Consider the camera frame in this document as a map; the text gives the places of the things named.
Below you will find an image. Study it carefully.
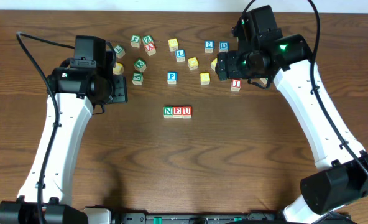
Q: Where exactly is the green N block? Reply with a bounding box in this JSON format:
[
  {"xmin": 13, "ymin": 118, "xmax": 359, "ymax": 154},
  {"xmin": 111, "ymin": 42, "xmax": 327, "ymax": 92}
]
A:
[{"xmin": 163, "ymin": 106, "xmax": 173, "ymax": 119}]

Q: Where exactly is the red E block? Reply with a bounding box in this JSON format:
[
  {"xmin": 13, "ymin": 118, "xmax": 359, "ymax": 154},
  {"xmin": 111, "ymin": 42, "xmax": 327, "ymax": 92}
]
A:
[{"xmin": 172, "ymin": 106, "xmax": 183, "ymax": 118}]

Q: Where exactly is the red U block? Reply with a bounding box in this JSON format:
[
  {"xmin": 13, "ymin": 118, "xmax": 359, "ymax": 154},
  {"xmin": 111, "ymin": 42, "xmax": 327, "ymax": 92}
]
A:
[{"xmin": 182, "ymin": 106, "xmax": 192, "ymax": 119}]

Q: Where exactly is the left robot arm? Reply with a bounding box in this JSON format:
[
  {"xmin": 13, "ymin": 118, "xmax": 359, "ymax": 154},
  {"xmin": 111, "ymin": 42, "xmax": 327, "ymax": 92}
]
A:
[{"xmin": 0, "ymin": 32, "xmax": 127, "ymax": 224}]

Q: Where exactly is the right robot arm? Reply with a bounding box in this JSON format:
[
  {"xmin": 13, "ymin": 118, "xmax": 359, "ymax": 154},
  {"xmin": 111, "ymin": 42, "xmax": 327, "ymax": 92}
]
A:
[{"xmin": 215, "ymin": 6, "xmax": 368, "ymax": 223}]

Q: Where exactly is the red I block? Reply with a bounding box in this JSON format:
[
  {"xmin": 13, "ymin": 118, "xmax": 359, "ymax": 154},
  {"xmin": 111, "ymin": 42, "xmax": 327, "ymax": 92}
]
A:
[{"xmin": 231, "ymin": 79, "xmax": 242, "ymax": 92}]

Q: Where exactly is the yellow O block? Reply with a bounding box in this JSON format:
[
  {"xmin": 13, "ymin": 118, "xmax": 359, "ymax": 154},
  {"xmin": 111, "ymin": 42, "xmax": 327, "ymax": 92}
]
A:
[{"xmin": 211, "ymin": 58, "xmax": 218, "ymax": 71}]

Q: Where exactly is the blue D block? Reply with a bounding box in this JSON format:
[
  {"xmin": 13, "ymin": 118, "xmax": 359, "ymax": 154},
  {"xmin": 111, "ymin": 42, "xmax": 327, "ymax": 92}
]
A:
[{"xmin": 219, "ymin": 42, "xmax": 229, "ymax": 52}]

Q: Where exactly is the green V block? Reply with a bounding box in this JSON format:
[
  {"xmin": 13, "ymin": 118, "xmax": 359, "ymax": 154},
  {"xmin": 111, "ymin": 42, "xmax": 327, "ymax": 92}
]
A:
[{"xmin": 132, "ymin": 73, "xmax": 144, "ymax": 85}]

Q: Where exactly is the yellow C block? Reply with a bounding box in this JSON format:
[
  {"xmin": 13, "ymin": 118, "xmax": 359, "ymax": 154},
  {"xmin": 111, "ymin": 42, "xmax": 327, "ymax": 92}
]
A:
[{"xmin": 113, "ymin": 62, "xmax": 124, "ymax": 75}]

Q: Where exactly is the green R block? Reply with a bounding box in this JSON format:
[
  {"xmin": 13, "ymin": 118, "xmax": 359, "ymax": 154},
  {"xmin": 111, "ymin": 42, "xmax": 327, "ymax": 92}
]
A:
[{"xmin": 260, "ymin": 78, "xmax": 268, "ymax": 85}]

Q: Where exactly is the blue 2 block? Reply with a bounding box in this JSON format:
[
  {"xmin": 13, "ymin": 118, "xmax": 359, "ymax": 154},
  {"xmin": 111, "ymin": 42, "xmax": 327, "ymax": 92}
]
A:
[{"xmin": 205, "ymin": 40, "xmax": 214, "ymax": 54}]

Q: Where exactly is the yellow S block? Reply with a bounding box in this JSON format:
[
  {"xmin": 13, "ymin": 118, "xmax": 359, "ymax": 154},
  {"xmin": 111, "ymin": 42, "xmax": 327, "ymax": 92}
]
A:
[{"xmin": 200, "ymin": 72, "xmax": 210, "ymax": 85}]

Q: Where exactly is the green B block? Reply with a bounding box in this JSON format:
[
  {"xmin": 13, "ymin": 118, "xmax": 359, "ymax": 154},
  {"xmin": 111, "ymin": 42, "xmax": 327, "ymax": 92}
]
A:
[{"xmin": 134, "ymin": 58, "xmax": 147, "ymax": 73}]

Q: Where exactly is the yellow block centre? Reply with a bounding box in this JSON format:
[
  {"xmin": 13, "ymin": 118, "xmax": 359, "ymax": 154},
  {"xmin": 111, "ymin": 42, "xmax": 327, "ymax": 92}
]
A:
[{"xmin": 188, "ymin": 57, "xmax": 199, "ymax": 70}]

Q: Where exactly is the green 7 block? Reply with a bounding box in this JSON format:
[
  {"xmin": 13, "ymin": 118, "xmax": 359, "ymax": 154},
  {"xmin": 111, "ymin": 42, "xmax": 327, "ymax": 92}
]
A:
[{"xmin": 114, "ymin": 45, "xmax": 126, "ymax": 59}]

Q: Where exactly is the blue P block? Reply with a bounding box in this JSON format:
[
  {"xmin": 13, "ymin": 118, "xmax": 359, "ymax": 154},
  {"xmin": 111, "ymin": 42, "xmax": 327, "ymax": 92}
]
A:
[{"xmin": 167, "ymin": 72, "xmax": 177, "ymax": 85}]

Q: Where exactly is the red A block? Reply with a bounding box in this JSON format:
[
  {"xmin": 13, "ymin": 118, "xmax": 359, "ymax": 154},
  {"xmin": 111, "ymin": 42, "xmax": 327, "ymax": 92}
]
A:
[{"xmin": 144, "ymin": 42, "xmax": 156, "ymax": 56}]

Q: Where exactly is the blue L block centre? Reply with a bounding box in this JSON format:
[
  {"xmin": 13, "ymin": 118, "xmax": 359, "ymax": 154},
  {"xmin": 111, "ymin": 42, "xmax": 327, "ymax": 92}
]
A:
[{"xmin": 175, "ymin": 49, "xmax": 186, "ymax": 62}]

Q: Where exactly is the green F block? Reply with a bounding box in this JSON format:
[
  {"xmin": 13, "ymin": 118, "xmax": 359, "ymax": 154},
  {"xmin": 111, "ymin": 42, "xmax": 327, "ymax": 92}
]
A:
[{"xmin": 130, "ymin": 35, "xmax": 141, "ymax": 48}]

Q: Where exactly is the green Z block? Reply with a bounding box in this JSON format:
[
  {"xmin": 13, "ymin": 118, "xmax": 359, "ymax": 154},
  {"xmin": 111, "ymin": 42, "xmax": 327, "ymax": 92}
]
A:
[{"xmin": 142, "ymin": 35, "xmax": 154, "ymax": 45}]

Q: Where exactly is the yellow top block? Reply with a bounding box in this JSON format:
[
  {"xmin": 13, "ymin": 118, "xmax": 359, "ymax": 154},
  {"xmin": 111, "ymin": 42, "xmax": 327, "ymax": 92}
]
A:
[{"xmin": 168, "ymin": 38, "xmax": 179, "ymax": 52}]

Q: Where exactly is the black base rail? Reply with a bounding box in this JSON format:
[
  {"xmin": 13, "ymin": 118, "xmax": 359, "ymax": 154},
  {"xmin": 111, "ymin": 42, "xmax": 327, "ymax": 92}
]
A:
[{"xmin": 84, "ymin": 207, "xmax": 352, "ymax": 224}]

